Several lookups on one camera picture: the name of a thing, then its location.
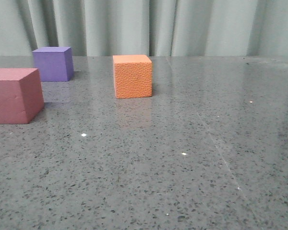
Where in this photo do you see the orange foam cube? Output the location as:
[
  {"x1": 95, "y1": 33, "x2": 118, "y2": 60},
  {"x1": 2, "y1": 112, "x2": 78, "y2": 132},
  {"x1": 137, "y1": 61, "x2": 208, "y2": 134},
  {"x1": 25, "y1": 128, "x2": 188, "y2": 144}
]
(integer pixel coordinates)
[{"x1": 113, "y1": 55, "x2": 152, "y2": 99}]

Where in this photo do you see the red foam cube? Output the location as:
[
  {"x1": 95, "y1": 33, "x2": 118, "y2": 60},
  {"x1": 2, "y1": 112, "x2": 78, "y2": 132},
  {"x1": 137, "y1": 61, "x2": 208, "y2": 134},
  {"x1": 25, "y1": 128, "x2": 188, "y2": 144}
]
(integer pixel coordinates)
[{"x1": 0, "y1": 68, "x2": 44, "y2": 124}]

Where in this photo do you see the purple foam cube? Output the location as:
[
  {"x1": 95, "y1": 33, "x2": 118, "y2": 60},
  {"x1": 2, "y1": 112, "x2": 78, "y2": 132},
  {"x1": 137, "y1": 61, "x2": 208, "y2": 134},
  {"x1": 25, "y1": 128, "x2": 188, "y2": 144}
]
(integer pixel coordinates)
[{"x1": 33, "y1": 47, "x2": 74, "y2": 82}]

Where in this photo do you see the grey-green curtain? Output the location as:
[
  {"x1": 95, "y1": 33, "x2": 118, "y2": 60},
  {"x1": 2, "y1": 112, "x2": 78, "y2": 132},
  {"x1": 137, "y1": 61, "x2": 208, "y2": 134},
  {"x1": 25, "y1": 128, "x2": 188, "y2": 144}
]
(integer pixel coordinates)
[{"x1": 0, "y1": 0, "x2": 288, "y2": 56}]

